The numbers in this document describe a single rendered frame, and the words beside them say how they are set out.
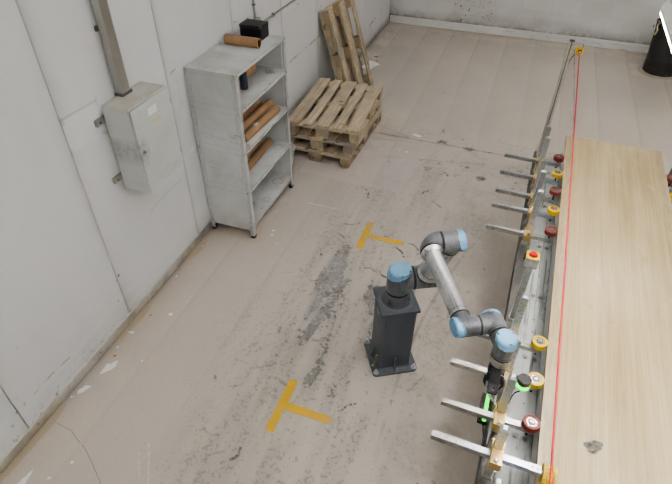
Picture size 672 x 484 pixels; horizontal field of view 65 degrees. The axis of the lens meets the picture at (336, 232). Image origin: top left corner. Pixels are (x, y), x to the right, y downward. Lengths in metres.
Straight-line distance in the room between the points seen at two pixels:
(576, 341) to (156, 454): 2.54
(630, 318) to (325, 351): 1.98
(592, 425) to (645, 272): 1.23
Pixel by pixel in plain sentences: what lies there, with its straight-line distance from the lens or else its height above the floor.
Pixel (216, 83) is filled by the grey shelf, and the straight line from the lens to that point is 4.15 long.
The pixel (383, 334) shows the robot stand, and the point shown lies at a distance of 3.51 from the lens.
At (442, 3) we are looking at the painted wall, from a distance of 10.04.
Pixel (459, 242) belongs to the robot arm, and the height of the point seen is 1.35.
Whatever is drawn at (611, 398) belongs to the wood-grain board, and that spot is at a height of 0.90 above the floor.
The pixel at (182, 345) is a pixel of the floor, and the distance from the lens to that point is 4.09.
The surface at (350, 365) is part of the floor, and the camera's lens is 3.84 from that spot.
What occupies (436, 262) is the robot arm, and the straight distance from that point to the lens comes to 2.60.
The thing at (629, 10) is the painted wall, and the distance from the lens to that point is 10.00.
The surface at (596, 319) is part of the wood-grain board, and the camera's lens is 3.26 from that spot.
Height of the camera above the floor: 3.10
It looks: 39 degrees down
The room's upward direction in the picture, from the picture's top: 1 degrees clockwise
